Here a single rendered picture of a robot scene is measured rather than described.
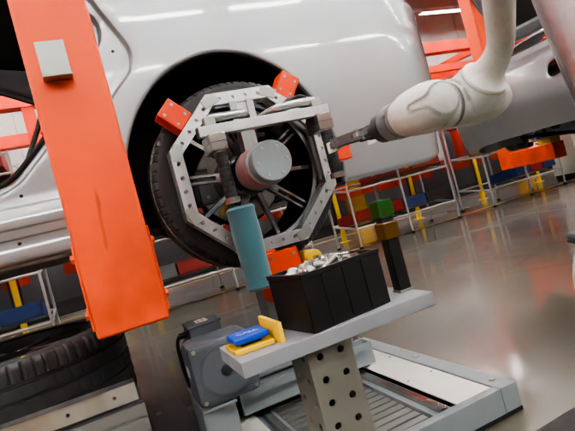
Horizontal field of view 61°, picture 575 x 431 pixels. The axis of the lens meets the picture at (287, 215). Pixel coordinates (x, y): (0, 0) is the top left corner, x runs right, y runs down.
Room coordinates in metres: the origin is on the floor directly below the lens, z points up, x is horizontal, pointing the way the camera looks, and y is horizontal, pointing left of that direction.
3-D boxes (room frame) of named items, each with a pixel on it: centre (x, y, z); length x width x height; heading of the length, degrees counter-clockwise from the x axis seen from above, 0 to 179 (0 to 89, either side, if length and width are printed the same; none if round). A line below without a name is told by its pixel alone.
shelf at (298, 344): (1.01, -0.02, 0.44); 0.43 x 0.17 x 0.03; 112
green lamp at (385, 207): (1.09, -0.21, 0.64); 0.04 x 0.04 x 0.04; 22
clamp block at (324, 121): (1.51, -0.17, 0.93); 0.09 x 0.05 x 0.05; 22
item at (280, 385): (1.80, 0.13, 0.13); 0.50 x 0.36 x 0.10; 112
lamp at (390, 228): (1.09, -0.21, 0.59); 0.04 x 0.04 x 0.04; 22
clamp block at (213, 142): (1.39, 0.15, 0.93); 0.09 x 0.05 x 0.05; 22
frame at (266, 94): (1.64, 0.07, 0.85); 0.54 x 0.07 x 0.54; 112
